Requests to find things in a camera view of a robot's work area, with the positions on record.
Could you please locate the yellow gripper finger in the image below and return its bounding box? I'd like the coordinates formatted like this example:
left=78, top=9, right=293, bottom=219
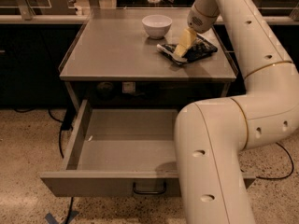
left=174, top=28, right=197, bottom=57

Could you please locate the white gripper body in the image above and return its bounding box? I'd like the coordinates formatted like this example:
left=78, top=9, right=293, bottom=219
left=187, top=0, right=220, bottom=34

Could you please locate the blue chip bag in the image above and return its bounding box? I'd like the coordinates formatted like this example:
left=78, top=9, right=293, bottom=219
left=157, top=35, right=218, bottom=65

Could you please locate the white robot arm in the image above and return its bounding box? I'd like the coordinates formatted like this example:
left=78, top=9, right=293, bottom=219
left=175, top=0, right=299, bottom=224

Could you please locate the open grey top drawer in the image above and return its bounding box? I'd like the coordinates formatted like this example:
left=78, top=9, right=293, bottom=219
left=40, top=98, right=248, bottom=203

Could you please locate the white bowl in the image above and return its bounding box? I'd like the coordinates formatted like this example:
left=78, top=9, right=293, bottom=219
left=142, top=15, right=172, bottom=39

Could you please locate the grey metal cabinet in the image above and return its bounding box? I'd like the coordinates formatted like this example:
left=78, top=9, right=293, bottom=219
left=58, top=7, right=239, bottom=114

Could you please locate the white sticker label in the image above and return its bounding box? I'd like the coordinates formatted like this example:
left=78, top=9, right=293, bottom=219
left=122, top=82, right=135, bottom=93

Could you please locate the blue tape on floor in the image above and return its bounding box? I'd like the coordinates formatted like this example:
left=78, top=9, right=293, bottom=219
left=45, top=210, right=78, bottom=224

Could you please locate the black cable on left floor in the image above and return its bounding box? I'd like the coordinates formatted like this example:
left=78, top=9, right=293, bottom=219
left=13, top=107, right=75, bottom=224

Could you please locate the black cable on floor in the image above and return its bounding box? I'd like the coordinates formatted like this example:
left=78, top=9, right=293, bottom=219
left=241, top=142, right=295, bottom=181
left=13, top=107, right=75, bottom=224

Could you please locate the black drawer handle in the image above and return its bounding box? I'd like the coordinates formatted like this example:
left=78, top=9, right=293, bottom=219
left=132, top=182, right=167, bottom=195

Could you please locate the black cable on right floor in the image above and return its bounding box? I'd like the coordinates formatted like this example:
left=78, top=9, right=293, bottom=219
left=241, top=142, right=295, bottom=181

